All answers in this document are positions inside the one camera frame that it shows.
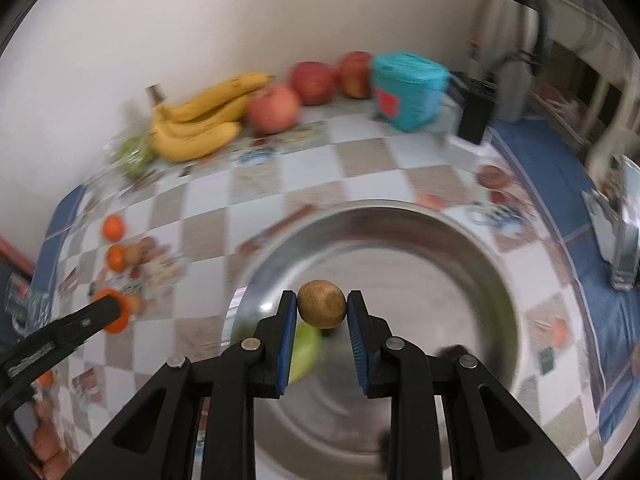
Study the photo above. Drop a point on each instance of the teal plastic box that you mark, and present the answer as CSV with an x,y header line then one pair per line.
x,y
407,90

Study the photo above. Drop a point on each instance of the steel thermos kettle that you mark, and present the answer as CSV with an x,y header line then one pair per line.
x,y
510,50

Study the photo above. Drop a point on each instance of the phone stand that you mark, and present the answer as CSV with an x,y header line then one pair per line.
x,y
602,220

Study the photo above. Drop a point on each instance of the white plastic chair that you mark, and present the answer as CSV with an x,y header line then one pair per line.
x,y
615,145

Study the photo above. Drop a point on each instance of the red apple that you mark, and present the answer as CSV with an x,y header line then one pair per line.
x,y
312,82
356,75

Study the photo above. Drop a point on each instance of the stainless steel basin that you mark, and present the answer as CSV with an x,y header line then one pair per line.
x,y
425,270

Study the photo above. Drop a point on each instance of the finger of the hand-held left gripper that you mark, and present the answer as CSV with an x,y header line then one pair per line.
x,y
92,317

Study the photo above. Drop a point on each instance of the pink apple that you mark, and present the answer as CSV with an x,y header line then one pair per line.
x,y
274,109

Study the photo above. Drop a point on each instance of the white cabinet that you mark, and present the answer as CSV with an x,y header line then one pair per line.
x,y
590,35

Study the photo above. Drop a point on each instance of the green pear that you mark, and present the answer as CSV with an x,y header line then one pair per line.
x,y
306,355

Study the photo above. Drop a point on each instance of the white adapter base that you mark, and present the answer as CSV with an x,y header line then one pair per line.
x,y
451,115

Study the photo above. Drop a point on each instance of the black power adapter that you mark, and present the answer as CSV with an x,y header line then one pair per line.
x,y
475,112

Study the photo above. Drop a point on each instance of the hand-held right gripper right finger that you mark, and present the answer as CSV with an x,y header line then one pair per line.
x,y
356,340

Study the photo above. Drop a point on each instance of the plastic bag of green pears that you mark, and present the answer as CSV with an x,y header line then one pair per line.
x,y
132,157

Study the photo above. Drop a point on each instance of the smartphone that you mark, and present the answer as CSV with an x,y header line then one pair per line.
x,y
627,240

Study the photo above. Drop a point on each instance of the person's left hand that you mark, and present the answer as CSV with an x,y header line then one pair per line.
x,y
45,447

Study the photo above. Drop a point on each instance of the mandarin orange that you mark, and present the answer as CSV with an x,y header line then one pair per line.
x,y
116,257
45,377
120,327
113,227

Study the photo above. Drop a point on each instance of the yellow banana bunch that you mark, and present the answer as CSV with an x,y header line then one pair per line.
x,y
200,140

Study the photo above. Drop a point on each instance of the clear glass cup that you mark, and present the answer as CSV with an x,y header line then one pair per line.
x,y
20,305

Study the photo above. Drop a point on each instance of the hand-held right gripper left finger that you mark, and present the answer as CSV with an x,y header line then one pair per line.
x,y
289,340

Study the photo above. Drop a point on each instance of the red bar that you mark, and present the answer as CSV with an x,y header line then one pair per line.
x,y
15,255

